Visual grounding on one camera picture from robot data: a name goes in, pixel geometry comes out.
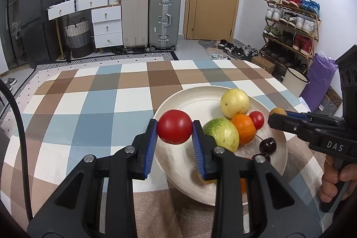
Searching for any patterned doormat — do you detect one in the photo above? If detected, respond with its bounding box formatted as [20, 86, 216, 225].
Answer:
[318, 86, 343, 113]

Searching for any dark glass cabinet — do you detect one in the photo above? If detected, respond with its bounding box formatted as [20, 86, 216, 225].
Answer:
[0, 0, 23, 71]

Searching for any person's right hand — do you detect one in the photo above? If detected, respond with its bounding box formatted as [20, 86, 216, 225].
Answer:
[319, 156, 357, 203]

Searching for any yellow passion fruit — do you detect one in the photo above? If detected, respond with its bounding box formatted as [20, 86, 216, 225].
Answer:
[220, 88, 250, 119]

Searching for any grey floor mat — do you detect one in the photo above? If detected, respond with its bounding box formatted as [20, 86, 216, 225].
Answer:
[197, 39, 221, 49]

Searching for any beige suitcase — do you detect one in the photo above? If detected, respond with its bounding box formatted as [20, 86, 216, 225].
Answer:
[121, 0, 149, 52]

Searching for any white round plate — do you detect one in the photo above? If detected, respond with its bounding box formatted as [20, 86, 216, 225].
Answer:
[153, 85, 288, 206]

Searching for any silver suitcase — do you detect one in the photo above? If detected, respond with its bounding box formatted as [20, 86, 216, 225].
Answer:
[148, 0, 182, 52]

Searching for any woven laundry basket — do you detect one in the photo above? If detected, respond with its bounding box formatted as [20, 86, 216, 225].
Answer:
[65, 18, 92, 58]

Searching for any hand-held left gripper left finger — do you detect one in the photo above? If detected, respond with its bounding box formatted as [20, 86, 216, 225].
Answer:
[26, 119, 159, 238]

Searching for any white bucket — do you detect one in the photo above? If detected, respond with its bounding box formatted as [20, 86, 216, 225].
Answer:
[282, 67, 310, 97]

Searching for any small red tomato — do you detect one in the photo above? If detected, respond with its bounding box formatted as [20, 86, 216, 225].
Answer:
[248, 111, 265, 130]

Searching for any large red tomato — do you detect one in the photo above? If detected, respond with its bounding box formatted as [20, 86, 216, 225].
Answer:
[157, 109, 193, 145]

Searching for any purple bag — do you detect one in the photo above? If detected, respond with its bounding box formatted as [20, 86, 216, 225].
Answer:
[301, 52, 339, 113]

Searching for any black and white rug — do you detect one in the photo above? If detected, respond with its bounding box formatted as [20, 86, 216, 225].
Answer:
[36, 52, 179, 71]

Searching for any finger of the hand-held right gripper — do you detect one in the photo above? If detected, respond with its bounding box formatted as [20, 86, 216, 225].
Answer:
[268, 113, 317, 141]
[286, 111, 347, 127]

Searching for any black cable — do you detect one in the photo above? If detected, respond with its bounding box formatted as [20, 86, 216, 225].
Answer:
[0, 79, 33, 223]

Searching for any dark grey fridge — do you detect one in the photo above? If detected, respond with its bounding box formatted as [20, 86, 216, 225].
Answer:
[19, 0, 63, 67]

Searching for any brown cardboard box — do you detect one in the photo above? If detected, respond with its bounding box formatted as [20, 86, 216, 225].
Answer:
[251, 56, 275, 74]

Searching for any white desk with drawers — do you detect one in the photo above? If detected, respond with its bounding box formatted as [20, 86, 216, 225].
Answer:
[47, 0, 123, 53]

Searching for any pile of dark shoes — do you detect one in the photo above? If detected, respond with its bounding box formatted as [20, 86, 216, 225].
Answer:
[210, 39, 260, 60]

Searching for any shoe rack with shoes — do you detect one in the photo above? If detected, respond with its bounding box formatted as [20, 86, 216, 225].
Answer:
[264, 0, 321, 71]

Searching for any orange mandarin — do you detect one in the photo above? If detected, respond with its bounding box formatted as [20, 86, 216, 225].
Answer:
[231, 114, 256, 145]

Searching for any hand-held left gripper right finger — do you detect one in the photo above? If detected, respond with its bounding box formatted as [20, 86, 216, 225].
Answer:
[192, 120, 321, 238]

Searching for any checkered tablecloth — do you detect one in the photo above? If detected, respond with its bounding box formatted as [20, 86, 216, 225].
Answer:
[0, 60, 327, 238]

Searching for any green passion fruit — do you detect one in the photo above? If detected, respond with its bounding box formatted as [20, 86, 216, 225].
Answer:
[202, 118, 240, 153]

